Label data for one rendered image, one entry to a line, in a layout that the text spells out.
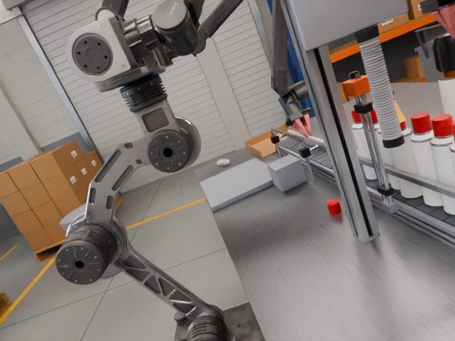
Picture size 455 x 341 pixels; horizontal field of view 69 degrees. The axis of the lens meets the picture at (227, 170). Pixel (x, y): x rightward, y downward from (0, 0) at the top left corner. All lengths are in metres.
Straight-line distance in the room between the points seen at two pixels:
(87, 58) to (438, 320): 0.86
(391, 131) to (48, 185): 3.95
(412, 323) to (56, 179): 3.92
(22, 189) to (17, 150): 1.82
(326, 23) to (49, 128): 5.53
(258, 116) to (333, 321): 4.69
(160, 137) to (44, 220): 3.52
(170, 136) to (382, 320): 0.75
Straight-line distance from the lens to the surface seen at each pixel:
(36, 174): 4.31
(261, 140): 1.94
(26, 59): 5.95
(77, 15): 5.58
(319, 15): 0.64
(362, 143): 0.96
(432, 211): 0.83
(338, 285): 0.76
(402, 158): 0.83
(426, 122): 0.77
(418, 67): 5.12
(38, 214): 4.49
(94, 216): 1.37
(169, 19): 0.79
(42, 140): 6.06
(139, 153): 1.23
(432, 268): 0.76
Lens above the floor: 1.33
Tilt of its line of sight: 17 degrees down
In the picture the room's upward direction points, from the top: 23 degrees counter-clockwise
